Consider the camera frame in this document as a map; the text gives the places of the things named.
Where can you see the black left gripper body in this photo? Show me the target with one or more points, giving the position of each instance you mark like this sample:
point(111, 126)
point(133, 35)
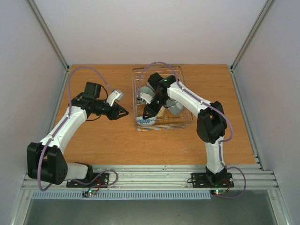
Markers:
point(112, 115)

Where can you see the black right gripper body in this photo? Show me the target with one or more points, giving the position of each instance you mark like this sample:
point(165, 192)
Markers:
point(154, 104)

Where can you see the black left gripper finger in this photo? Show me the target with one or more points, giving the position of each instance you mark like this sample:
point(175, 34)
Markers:
point(121, 110)
point(120, 115)

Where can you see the yellow blue patterned bowl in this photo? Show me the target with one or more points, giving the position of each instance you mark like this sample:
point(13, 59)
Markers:
point(161, 112)

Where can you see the blue floral white bowl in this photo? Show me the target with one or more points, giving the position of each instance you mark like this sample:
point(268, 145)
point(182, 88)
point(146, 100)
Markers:
point(145, 122)

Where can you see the green ring patterned bowl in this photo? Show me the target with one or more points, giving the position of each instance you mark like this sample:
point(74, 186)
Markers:
point(147, 90)

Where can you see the grey speckled bowl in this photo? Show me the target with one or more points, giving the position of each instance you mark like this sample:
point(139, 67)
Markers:
point(175, 109)

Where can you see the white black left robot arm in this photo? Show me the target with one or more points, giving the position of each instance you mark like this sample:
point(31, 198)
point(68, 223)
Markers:
point(45, 160)

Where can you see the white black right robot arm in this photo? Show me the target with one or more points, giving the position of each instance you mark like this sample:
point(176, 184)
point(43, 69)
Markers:
point(211, 122)

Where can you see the left controller board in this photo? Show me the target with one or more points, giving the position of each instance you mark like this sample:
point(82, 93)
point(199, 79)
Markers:
point(89, 193)

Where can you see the controller board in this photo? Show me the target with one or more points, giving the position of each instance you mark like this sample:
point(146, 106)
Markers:
point(219, 192)
point(89, 193)

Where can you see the right controller board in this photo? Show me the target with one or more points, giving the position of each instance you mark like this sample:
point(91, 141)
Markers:
point(219, 192)

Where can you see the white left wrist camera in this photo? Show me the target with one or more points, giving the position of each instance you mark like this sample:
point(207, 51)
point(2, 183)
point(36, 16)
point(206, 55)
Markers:
point(116, 95)

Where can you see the metal wire dish rack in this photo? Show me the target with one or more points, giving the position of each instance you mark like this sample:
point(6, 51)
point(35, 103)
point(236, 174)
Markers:
point(167, 121)

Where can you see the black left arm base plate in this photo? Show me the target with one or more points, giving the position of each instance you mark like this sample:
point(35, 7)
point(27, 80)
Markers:
point(103, 179)

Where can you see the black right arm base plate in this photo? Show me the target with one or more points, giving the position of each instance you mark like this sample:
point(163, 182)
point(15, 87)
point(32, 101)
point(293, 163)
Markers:
point(199, 180)

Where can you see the grey slotted cable duct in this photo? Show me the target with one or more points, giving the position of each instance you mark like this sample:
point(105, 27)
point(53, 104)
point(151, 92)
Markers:
point(125, 195)

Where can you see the aluminium frame rails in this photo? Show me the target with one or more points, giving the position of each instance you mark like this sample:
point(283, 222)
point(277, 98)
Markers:
point(266, 76)

